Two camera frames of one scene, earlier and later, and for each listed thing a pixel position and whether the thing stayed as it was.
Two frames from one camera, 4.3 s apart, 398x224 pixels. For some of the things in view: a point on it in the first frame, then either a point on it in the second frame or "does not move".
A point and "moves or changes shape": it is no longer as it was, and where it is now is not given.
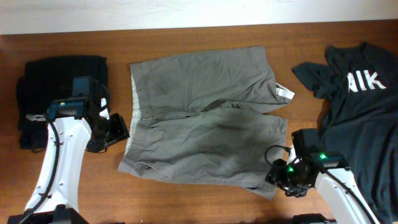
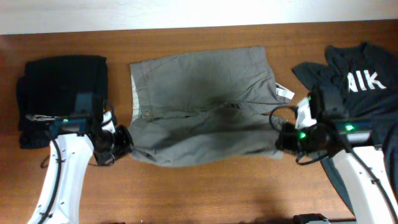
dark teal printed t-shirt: (359, 118) does not move
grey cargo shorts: (198, 117) moves or changes shape
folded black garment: (45, 81) does not move
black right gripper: (275, 174) -> (283, 141)
